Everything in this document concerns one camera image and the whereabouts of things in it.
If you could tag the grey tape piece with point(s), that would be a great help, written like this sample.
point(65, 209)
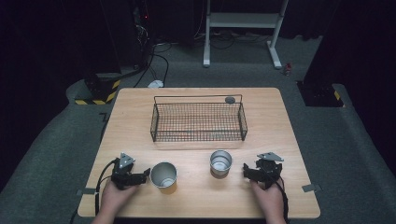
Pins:
point(311, 188)
point(85, 191)

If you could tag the small red object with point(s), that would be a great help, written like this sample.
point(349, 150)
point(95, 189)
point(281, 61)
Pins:
point(288, 69)

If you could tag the person's right hand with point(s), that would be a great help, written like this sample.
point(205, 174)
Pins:
point(269, 199)

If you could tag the black yellow striped stand base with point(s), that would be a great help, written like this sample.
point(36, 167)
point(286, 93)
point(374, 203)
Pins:
point(99, 91)
point(320, 95)

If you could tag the white metal stand frame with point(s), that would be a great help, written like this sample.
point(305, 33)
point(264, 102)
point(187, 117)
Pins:
point(243, 20)

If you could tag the person's left hand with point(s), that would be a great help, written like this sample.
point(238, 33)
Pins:
point(116, 199)

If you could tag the gold cup with silver inside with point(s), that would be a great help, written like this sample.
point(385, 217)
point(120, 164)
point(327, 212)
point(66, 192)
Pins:
point(164, 177)
point(220, 163)

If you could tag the dark equipment rack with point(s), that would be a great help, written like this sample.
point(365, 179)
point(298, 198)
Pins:
point(141, 28)

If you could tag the dark grey round disc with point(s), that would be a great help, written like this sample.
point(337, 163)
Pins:
point(230, 100)

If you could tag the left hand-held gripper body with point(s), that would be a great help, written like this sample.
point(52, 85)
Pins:
point(123, 174)

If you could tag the white power adapter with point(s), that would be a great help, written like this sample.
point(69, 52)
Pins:
point(155, 83)

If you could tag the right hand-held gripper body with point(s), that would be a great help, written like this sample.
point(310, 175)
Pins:
point(268, 170)

